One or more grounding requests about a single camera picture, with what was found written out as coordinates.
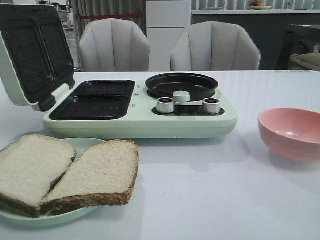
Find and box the bread slice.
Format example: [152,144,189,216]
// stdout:
[41,139,140,214]
[0,134,77,218]

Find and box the pink bowl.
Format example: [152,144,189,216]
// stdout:
[258,108,320,163]

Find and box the green breakfast maker lid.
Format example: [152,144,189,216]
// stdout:
[0,4,75,112]

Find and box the green breakfast maker base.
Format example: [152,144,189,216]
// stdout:
[43,79,238,139]

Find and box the left silver control knob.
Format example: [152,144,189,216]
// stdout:
[156,97,175,114]

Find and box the silver control knob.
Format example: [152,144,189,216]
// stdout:
[201,98,221,115]
[156,97,175,114]

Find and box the black round frying pan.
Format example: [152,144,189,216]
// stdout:
[145,72,219,102]

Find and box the right silver control knob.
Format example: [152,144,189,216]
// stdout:
[201,98,221,115]

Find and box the green round plate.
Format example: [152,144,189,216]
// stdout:
[0,138,105,227]

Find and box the right beige chair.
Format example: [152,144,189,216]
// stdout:
[170,21,261,72]

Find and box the beige chair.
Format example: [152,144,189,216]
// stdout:
[170,21,261,72]
[79,18,150,72]

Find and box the left beige chair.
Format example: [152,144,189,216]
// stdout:
[79,18,150,72]

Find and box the white refrigerator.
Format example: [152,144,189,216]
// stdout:
[146,0,192,72]

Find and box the grey corrugated curtain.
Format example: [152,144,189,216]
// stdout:
[71,0,147,40]

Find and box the grey kitchen counter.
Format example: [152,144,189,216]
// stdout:
[191,9,320,70]

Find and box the fruit plate on counter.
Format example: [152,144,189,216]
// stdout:
[248,0,272,10]

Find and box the beige cushion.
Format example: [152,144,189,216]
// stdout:
[289,53,320,72]

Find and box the red barrier strap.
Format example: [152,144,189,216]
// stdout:
[80,13,140,20]

